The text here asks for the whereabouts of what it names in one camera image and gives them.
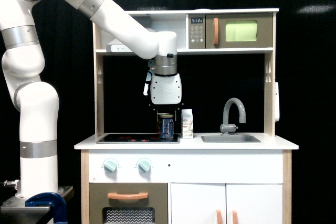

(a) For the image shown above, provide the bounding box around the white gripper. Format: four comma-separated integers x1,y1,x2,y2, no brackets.
150,73,182,132

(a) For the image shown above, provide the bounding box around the blue canned spam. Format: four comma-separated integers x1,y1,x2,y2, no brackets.
157,113,174,140

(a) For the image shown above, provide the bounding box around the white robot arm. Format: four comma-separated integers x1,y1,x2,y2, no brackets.
1,0,177,199

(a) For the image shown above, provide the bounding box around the grey toy sink basin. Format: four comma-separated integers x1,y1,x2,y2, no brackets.
201,135,261,143

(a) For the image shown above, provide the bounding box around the small white milk carton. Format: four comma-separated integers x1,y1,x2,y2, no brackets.
181,109,194,139

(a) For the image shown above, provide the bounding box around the toy cleaver knife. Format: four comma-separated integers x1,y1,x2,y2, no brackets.
143,59,155,96

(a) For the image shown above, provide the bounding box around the right mint stove knob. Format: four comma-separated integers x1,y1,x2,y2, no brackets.
137,158,152,173

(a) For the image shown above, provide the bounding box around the mint stove knob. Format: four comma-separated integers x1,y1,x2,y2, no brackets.
103,158,119,173
137,158,152,173

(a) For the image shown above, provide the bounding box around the grey toy faucet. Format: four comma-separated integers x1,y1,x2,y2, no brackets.
219,98,247,136

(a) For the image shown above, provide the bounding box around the black toy stovetop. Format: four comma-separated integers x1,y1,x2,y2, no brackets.
97,133,179,144

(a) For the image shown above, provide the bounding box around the white range hood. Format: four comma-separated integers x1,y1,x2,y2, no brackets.
106,16,158,53

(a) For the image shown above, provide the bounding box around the left mint stove knob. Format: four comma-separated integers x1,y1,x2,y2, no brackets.
103,158,119,173

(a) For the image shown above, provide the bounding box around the toy microwave oven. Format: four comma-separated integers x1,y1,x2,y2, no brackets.
188,13,273,49

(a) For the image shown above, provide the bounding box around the left white cabinet door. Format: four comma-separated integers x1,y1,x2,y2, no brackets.
171,183,226,223

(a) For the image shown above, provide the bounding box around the white cabinet door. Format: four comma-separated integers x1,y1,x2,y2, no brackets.
171,183,226,223
226,184,282,223

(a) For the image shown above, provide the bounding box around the toy oven door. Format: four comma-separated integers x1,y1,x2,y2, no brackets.
89,183,169,223

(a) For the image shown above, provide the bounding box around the white side hanging object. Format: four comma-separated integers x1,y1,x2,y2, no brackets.
275,82,280,122

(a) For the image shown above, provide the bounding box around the right white cabinet door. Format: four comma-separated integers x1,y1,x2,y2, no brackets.
226,184,282,223

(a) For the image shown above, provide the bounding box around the blue clamp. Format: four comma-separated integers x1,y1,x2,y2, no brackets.
25,193,68,224

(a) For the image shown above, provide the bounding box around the wooden toy kitchen frame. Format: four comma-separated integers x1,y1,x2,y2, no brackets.
76,8,298,223

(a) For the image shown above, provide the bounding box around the orange microwave handle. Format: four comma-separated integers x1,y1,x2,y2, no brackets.
214,18,219,46

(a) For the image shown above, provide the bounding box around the orange oven handle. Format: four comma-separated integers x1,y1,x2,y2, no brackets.
107,193,149,200

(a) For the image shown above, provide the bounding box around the left orange cabinet handle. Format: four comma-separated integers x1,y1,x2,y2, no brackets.
216,210,223,224

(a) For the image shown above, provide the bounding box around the orange cabinet handle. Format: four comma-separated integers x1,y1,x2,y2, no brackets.
216,210,223,224
232,210,238,224

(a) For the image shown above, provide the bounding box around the right orange cabinet handle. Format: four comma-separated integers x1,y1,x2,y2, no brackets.
232,210,238,224

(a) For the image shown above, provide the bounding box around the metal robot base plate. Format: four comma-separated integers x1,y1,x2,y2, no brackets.
1,186,74,223

